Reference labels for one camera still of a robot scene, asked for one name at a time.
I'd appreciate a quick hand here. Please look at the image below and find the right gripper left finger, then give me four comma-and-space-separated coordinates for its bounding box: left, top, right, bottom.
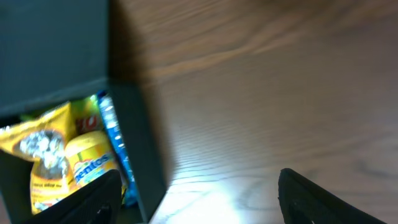
27, 170, 122, 224

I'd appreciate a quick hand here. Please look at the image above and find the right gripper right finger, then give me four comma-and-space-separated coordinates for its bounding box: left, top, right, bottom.
278, 168, 384, 224

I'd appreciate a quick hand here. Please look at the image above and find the yellow Mentos bottle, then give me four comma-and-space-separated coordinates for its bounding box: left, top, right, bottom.
65, 131, 119, 187

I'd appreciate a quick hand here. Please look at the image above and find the blue Oreo cookie pack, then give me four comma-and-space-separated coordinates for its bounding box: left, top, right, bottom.
96, 91, 137, 207

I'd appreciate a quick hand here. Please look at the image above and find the yellow Hacks candy bag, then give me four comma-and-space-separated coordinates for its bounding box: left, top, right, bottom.
1, 102, 77, 215

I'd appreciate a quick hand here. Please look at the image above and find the dark green gift box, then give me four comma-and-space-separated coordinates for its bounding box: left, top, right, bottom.
1, 0, 167, 223

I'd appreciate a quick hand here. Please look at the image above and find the green Haribo gummy bag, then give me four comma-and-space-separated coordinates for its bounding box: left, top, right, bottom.
16, 95, 103, 139

